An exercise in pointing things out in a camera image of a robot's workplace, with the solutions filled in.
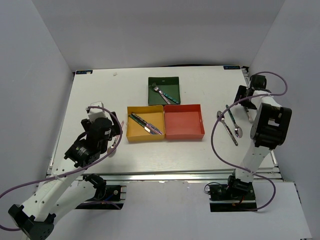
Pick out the pink handled spoon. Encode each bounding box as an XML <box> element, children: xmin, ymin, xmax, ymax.
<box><xmin>107</xmin><ymin>135</ymin><xmax>120</xmax><ymax>157</ymax></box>

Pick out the black handled fork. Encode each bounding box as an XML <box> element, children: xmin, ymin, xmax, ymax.
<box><xmin>246</xmin><ymin>109</ymin><xmax>254</xmax><ymax>124</ymax></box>

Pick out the pink handled knife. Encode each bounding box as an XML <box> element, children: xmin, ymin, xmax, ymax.
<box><xmin>134</xmin><ymin>112</ymin><xmax>163</xmax><ymax>135</ymax></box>

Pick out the green handled knife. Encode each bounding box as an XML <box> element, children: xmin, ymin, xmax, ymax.
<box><xmin>129</xmin><ymin>112</ymin><xmax>157</xmax><ymax>135</ymax></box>

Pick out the black handled spoon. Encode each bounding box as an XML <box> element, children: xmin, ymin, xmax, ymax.
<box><xmin>216</xmin><ymin>110</ymin><xmax>239</xmax><ymax>146</ymax></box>

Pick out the black handled knife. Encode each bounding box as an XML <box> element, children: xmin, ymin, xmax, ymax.
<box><xmin>132</xmin><ymin>111</ymin><xmax>163</xmax><ymax>135</ymax></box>

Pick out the green handled fork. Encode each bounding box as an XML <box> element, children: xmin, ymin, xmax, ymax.
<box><xmin>159</xmin><ymin>88</ymin><xmax>180</xmax><ymax>105</ymax></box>

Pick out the pink handled fork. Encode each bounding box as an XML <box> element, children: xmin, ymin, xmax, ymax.
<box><xmin>151</xmin><ymin>82</ymin><xmax>171</xmax><ymax>105</ymax></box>

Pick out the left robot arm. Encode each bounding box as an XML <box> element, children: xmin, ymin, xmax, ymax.
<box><xmin>8</xmin><ymin>106</ymin><xmax>122</xmax><ymax>240</ymax></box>

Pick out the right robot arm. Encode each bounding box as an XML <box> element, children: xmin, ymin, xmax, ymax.
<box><xmin>225</xmin><ymin>71</ymin><xmax>293</xmax><ymax>200</ymax></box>

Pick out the right blue corner label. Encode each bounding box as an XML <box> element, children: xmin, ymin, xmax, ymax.
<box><xmin>223</xmin><ymin>65</ymin><xmax>241</xmax><ymax>70</ymax></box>

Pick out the blue corner label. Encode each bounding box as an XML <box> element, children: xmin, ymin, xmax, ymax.
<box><xmin>223</xmin><ymin>65</ymin><xmax>241</xmax><ymax>70</ymax></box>
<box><xmin>75</xmin><ymin>69</ymin><xmax>93</xmax><ymax>75</ymax></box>

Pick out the yellow container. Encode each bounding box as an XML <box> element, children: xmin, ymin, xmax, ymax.
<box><xmin>126</xmin><ymin>105</ymin><xmax>166</xmax><ymax>143</ymax></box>

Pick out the left blue corner label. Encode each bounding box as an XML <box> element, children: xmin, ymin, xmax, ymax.
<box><xmin>75</xmin><ymin>69</ymin><xmax>93</xmax><ymax>75</ymax></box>

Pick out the red container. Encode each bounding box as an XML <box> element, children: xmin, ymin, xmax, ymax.
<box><xmin>164</xmin><ymin>104</ymin><xmax>205</xmax><ymax>140</ymax></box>

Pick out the green container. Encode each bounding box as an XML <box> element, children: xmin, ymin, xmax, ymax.
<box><xmin>148</xmin><ymin>76</ymin><xmax>181</xmax><ymax>106</ymax></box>

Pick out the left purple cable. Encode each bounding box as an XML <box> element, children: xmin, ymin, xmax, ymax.
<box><xmin>0</xmin><ymin>106</ymin><xmax>124</xmax><ymax>231</ymax></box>

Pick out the green handled spoon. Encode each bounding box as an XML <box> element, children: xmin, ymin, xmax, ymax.
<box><xmin>227</xmin><ymin>109</ymin><xmax>243</xmax><ymax>138</ymax></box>

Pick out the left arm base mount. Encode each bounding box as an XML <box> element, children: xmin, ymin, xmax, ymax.
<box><xmin>76</xmin><ymin>174</ymin><xmax>127</xmax><ymax>210</ymax></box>

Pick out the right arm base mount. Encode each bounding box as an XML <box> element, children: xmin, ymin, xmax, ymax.
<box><xmin>203</xmin><ymin>182</ymin><xmax>257</xmax><ymax>213</ymax></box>

